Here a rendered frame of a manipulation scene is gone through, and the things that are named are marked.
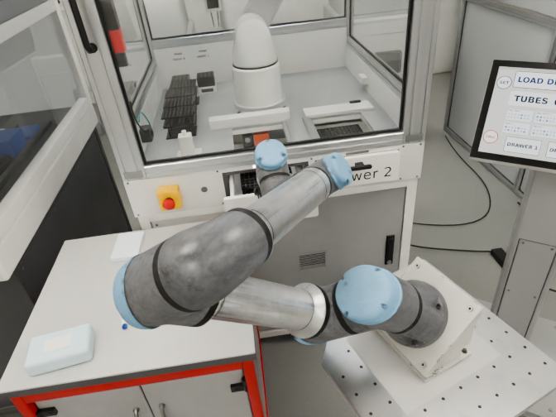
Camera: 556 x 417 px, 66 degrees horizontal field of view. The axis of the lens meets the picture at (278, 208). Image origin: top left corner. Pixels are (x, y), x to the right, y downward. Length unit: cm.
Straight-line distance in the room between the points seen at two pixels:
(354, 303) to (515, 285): 108
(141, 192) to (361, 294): 89
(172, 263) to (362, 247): 125
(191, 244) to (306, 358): 148
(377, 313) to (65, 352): 75
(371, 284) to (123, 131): 90
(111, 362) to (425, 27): 125
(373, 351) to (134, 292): 63
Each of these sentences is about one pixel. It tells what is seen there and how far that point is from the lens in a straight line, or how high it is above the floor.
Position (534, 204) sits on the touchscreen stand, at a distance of 165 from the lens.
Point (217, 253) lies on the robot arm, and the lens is 58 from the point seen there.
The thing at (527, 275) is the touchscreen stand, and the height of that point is 46.
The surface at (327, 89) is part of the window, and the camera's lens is 140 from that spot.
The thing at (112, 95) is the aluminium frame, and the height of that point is 123.
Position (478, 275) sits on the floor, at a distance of 247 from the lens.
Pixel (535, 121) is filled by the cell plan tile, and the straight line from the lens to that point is 149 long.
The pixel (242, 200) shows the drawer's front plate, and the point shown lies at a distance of 132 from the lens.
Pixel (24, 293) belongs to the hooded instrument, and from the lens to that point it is 164.
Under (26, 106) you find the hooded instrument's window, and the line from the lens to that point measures 184.
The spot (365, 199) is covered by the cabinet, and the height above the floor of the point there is 73.
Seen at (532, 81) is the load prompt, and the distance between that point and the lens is 153.
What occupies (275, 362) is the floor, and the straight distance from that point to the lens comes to 202.
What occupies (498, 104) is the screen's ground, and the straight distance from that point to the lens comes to 150.
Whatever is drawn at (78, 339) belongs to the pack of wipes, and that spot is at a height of 80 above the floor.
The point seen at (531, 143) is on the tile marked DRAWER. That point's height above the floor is 101.
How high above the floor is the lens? 163
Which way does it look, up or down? 35 degrees down
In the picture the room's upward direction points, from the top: 6 degrees counter-clockwise
